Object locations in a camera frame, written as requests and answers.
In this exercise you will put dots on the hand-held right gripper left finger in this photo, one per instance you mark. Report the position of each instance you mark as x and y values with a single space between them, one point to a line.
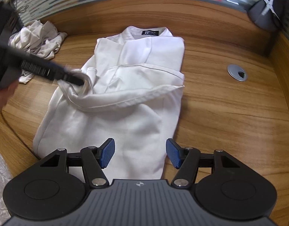
108 151

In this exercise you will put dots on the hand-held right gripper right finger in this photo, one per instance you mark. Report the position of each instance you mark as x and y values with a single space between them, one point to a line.
173 153

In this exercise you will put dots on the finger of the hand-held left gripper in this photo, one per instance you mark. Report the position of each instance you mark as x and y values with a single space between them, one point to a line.
48 69

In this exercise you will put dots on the white collared shirt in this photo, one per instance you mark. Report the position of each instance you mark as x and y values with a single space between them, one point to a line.
125 122

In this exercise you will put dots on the pile of crumpled beige clothes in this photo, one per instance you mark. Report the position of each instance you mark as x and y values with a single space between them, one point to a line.
38 40

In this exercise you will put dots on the person's left hand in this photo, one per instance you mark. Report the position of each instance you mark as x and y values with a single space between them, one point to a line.
3 98

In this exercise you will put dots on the white textured sheet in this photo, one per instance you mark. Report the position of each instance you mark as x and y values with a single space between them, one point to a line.
1 183

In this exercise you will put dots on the dark grey pen holder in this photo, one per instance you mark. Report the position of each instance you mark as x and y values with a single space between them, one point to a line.
262 16

